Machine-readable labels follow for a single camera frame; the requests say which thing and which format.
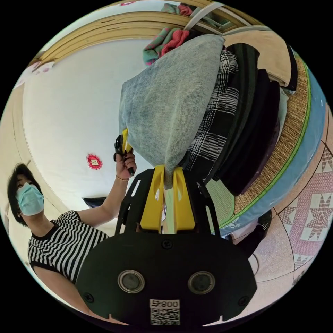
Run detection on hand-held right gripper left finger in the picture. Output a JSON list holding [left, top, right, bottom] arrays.
[[140, 165, 166, 233]]

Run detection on person's body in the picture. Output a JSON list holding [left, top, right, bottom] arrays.
[[7, 162, 110, 314]]

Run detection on light blue jeans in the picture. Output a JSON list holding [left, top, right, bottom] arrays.
[[118, 35, 226, 190]]

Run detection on person's left hand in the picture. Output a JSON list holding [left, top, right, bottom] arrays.
[[115, 150, 137, 180]]

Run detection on pile of clothes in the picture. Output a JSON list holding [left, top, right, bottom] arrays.
[[182, 43, 282, 197]]

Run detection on beige folded blanket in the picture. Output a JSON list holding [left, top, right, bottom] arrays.
[[224, 29, 299, 91]]

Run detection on pink and green knitted blanket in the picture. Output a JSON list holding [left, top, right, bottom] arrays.
[[142, 27, 191, 67]]

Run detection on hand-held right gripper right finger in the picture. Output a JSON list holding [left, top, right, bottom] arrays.
[[172, 166, 196, 231]]

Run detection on person's left forearm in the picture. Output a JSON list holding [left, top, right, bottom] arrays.
[[77, 176, 130, 225]]

